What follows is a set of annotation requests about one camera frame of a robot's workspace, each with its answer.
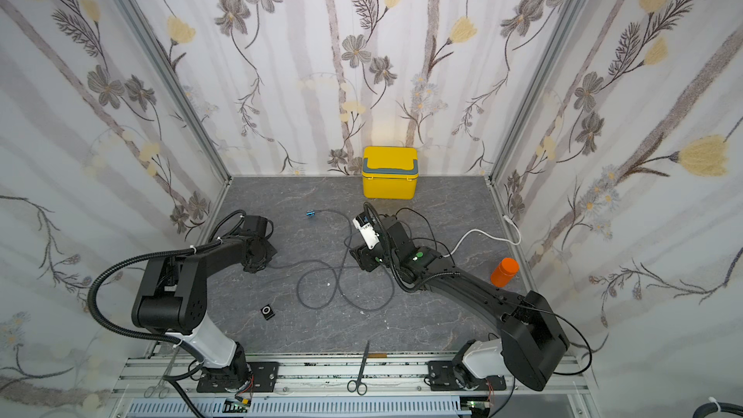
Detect dark grey usb cable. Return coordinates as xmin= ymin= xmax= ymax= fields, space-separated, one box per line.
xmin=266 ymin=237 xmax=355 ymax=312

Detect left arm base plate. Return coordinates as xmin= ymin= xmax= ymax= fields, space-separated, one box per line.
xmin=197 ymin=362 xmax=280 ymax=394

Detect orange cylindrical bottle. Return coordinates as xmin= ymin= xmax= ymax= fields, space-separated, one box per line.
xmin=490 ymin=257 xmax=520 ymax=288

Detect white slotted cable duct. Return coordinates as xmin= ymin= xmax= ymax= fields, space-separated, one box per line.
xmin=126 ymin=397 xmax=471 ymax=418

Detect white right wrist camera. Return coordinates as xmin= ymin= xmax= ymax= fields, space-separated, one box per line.
xmin=352 ymin=212 xmax=379 ymax=250

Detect black usb cable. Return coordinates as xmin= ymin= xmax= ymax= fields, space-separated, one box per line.
xmin=397 ymin=206 xmax=457 ymax=268

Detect yellow storage box grey handle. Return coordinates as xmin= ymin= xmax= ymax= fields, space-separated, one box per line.
xmin=362 ymin=146 xmax=419 ymax=200

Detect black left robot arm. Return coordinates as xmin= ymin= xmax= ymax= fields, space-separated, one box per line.
xmin=132 ymin=215 xmax=277 ymax=391

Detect black handled scissors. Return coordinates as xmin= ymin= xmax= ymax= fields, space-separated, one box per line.
xmin=346 ymin=341 xmax=371 ymax=396

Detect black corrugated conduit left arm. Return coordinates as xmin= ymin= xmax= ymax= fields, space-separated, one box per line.
xmin=87 ymin=237 xmax=277 ymax=365

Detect white power strip cord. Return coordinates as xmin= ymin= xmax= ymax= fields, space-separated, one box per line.
xmin=449 ymin=213 xmax=522 ymax=257

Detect black mp3 player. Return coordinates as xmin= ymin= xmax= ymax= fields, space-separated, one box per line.
xmin=260 ymin=305 xmax=275 ymax=320

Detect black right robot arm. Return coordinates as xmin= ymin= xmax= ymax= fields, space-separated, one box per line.
xmin=350 ymin=214 xmax=569 ymax=392

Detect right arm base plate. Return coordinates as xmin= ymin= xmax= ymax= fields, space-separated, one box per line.
xmin=424 ymin=360 xmax=508 ymax=392

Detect silver surgical scissors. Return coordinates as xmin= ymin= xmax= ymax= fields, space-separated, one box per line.
xmin=143 ymin=348 xmax=180 ymax=399

